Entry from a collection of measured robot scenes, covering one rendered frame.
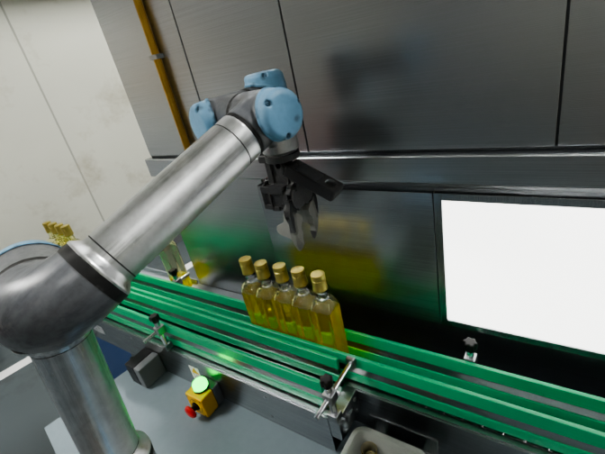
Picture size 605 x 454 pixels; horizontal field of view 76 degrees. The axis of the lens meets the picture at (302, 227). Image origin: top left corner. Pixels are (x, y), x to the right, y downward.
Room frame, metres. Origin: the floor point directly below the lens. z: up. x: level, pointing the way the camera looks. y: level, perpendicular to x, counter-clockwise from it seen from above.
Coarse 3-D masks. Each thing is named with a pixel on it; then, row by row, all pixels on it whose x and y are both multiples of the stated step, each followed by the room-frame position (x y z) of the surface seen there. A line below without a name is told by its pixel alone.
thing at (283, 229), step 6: (294, 216) 0.72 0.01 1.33; (300, 216) 0.74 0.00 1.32; (300, 222) 0.73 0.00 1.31; (282, 228) 0.75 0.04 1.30; (288, 228) 0.74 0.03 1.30; (300, 228) 0.73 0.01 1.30; (282, 234) 0.75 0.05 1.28; (288, 234) 0.74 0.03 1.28; (294, 234) 0.72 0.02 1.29; (300, 234) 0.72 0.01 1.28; (294, 240) 0.72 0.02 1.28; (300, 240) 0.72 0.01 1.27; (300, 246) 0.73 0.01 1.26
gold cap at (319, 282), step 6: (318, 270) 0.76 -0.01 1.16; (312, 276) 0.75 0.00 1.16; (318, 276) 0.74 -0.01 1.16; (324, 276) 0.75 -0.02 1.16; (312, 282) 0.74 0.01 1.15; (318, 282) 0.74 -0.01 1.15; (324, 282) 0.74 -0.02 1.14; (312, 288) 0.75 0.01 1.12; (318, 288) 0.74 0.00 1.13; (324, 288) 0.74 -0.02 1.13
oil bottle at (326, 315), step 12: (312, 300) 0.76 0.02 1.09; (336, 300) 0.75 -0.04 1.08; (312, 312) 0.74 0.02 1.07; (324, 312) 0.72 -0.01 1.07; (336, 312) 0.74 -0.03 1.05; (324, 324) 0.73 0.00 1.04; (336, 324) 0.73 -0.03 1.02; (324, 336) 0.73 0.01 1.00; (336, 336) 0.72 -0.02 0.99; (336, 348) 0.72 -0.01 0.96
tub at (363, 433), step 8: (352, 432) 0.58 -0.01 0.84; (360, 432) 0.58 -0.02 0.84; (368, 432) 0.57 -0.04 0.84; (376, 432) 0.56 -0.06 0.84; (352, 440) 0.56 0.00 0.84; (360, 440) 0.57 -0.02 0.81; (368, 440) 0.57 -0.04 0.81; (376, 440) 0.56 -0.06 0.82; (384, 440) 0.55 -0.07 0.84; (392, 440) 0.54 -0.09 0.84; (400, 440) 0.53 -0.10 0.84; (344, 448) 0.55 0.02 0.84; (352, 448) 0.55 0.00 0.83; (360, 448) 0.57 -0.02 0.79; (384, 448) 0.55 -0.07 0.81; (392, 448) 0.54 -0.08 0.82; (400, 448) 0.52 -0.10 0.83; (408, 448) 0.52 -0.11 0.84; (416, 448) 0.51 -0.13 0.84
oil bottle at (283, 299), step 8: (280, 296) 0.81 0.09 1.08; (288, 296) 0.80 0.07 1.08; (280, 304) 0.81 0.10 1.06; (288, 304) 0.79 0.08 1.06; (280, 312) 0.81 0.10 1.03; (288, 312) 0.80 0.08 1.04; (280, 320) 0.82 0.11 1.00; (288, 320) 0.80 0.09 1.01; (288, 328) 0.81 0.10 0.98; (296, 328) 0.79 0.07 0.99; (296, 336) 0.79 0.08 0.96
